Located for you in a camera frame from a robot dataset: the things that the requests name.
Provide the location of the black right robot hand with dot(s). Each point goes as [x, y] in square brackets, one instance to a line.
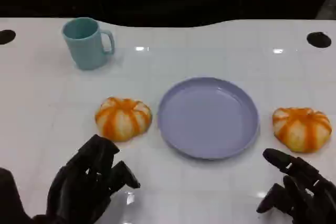
[315, 197]

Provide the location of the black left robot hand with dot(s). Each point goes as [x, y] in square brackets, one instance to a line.
[76, 187]

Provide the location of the orange white toy bread roll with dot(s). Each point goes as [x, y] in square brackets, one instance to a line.
[302, 129]
[120, 121]

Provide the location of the lilac plate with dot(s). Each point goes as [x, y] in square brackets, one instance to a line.
[207, 119]

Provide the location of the pale green mug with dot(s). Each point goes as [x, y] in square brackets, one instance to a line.
[86, 51]

